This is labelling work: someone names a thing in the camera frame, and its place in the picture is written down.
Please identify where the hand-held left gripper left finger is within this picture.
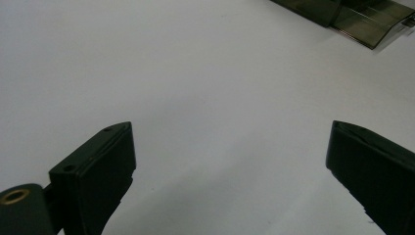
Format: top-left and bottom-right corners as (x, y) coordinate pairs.
(48, 121), (137, 235)

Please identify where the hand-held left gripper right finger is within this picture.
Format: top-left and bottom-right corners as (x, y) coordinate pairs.
(325, 119), (415, 235)

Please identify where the brown transparent drawer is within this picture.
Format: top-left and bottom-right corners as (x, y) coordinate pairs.
(331, 0), (415, 51)

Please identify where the brown transparent organizer box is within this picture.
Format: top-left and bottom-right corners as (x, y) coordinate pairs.
(269, 0), (415, 28)

